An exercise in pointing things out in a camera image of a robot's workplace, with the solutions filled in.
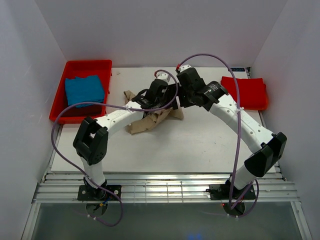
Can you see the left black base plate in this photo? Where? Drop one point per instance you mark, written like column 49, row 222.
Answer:
column 88, row 193

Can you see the blue label sticker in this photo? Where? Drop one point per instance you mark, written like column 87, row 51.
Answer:
column 237, row 69

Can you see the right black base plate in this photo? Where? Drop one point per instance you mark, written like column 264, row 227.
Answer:
column 222, row 192

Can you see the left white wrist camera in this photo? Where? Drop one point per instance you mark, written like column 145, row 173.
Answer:
column 163, row 76

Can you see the red folded t shirt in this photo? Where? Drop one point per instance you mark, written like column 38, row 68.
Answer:
column 252, row 92

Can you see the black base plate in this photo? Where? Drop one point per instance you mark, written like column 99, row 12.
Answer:
column 222, row 192
column 88, row 193

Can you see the beige t shirt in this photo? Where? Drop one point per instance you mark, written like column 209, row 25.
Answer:
column 152, row 120

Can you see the blue folded t shirt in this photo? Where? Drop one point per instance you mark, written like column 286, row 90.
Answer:
column 84, row 89

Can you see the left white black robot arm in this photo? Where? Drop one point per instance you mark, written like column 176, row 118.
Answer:
column 92, row 137

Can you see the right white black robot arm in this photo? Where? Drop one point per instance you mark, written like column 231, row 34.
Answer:
column 266, row 147

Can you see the red plastic bin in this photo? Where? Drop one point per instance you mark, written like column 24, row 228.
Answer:
column 81, row 68

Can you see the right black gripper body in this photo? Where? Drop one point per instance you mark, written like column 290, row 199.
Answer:
column 185, row 100

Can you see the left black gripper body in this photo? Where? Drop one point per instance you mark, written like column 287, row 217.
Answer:
column 164, row 101

